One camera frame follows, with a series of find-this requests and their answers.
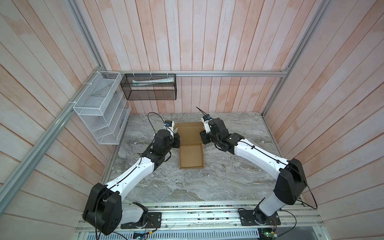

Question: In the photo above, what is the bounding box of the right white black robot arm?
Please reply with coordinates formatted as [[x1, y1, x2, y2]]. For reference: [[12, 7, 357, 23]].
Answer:
[[200, 114, 307, 225]]

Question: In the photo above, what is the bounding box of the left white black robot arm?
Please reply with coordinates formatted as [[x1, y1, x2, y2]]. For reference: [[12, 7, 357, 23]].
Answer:
[[83, 129, 181, 236]]

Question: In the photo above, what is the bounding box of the black wire mesh basket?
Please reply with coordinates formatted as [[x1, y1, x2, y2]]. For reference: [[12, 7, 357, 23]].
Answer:
[[120, 74, 178, 101]]

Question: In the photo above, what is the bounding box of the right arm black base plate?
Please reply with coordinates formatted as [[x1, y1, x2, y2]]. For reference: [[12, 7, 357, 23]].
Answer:
[[238, 208, 281, 226]]

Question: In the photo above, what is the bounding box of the brown cardboard box sheet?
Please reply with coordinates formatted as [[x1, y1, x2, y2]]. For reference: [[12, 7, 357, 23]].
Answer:
[[175, 122, 204, 169]]

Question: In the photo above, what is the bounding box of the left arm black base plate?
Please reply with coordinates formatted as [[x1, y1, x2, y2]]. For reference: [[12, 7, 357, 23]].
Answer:
[[121, 212, 162, 229]]

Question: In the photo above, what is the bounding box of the aluminium frame rail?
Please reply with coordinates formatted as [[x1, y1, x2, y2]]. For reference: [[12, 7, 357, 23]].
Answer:
[[117, 70, 288, 77]]

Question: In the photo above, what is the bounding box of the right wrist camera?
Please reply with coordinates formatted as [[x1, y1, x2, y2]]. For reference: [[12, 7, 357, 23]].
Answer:
[[202, 114, 212, 134]]

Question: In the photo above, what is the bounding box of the paper sheet in basket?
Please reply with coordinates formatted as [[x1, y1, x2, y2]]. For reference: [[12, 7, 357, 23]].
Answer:
[[132, 77, 175, 87]]

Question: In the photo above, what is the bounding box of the white wire mesh shelf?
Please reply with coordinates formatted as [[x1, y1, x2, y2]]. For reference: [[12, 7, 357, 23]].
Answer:
[[73, 71, 132, 145]]

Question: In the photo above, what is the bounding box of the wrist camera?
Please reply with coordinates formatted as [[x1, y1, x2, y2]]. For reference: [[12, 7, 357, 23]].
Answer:
[[164, 120, 175, 138], [202, 114, 212, 134]]

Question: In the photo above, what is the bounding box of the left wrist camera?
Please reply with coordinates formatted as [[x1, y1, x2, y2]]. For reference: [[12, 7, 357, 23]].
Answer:
[[164, 120, 175, 138]]

